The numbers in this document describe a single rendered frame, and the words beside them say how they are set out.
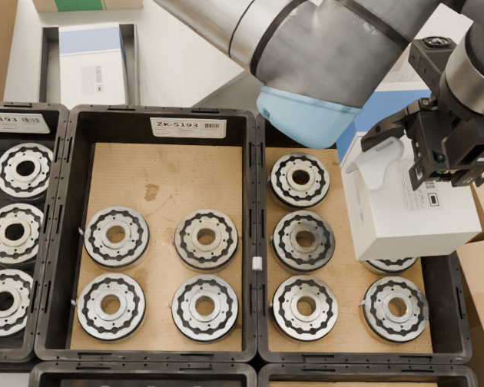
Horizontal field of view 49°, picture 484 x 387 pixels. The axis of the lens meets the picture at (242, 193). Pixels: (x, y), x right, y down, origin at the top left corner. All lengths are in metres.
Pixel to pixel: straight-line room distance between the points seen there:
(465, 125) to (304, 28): 0.17
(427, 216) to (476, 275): 0.33
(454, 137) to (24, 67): 0.97
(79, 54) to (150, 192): 0.36
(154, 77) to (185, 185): 0.35
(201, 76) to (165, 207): 0.29
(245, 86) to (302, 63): 0.63
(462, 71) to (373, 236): 0.22
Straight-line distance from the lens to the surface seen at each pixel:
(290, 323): 0.84
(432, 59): 0.57
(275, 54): 0.42
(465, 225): 0.65
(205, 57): 1.09
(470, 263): 0.95
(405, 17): 0.42
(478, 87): 0.47
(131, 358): 0.76
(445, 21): 1.42
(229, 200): 0.92
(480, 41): 0.45
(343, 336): 0.88
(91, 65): 1.13
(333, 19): 0.42
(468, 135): 0.50
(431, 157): 0.53
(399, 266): 0.90
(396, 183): 0.64
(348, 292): 0.90
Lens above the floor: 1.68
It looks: 66 degrees down
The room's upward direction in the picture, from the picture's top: 8 degrees clockwise
